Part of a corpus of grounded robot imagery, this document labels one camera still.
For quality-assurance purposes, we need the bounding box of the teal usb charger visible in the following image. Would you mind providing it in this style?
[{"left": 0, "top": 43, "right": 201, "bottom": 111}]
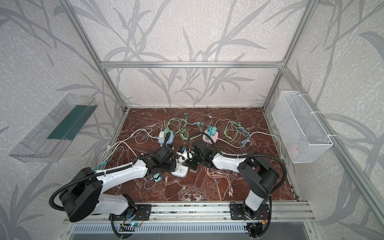
[{"left": 153, "top": 173, "right": 163, "bottom": 183}]

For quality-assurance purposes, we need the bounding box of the pink usb cable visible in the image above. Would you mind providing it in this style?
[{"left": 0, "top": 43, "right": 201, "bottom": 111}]
[{"left": 204, "top": 166, "right": 235, "bottom": 198}]

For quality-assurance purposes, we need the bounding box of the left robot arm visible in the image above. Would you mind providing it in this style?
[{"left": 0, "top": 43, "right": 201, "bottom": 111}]
[{"left": 49, "top": 146, "right": 176, "bottom": 223}]

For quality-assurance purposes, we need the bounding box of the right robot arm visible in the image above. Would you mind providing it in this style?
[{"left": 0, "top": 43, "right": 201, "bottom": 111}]
[{"left": 181, "top": 141, "right": 287, "bottom": 215}]

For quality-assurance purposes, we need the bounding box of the blue power strip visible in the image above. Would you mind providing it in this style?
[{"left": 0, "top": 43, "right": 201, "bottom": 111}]
[{"left": 158, "top": 132, "right": 174, "bottom": 145}]

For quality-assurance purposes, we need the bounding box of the clear plastic tray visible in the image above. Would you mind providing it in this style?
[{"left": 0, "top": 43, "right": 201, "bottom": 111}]
[{"left": 9, "top": 94, "right": 98, "bottom": 163}]

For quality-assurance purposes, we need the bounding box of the light green usb cable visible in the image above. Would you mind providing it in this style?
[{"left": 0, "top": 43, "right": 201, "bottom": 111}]
[{"left": 214, "top": 118, "right": 244, "bottom": 143}]

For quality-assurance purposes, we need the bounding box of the white power cord pink strip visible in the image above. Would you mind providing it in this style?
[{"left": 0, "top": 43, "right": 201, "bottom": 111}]
[{"left": 217, "top": 131, "right": 286, "bottom": 160}]

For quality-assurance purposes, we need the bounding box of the teal usb cable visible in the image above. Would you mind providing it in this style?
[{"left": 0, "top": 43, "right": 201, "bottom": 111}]
[{"left": 232, "top": 122, "right": 252, "bottom": 148}]

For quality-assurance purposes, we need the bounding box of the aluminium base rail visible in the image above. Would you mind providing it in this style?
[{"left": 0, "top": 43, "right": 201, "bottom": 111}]
[{"left": 119, "top": 201, "right": 316, "bottom": 223}]

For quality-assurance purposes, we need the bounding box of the white wire basket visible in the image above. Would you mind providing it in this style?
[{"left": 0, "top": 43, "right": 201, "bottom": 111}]
[{"left": 272, "top": 91, "right": 333, "bottom": 164}]

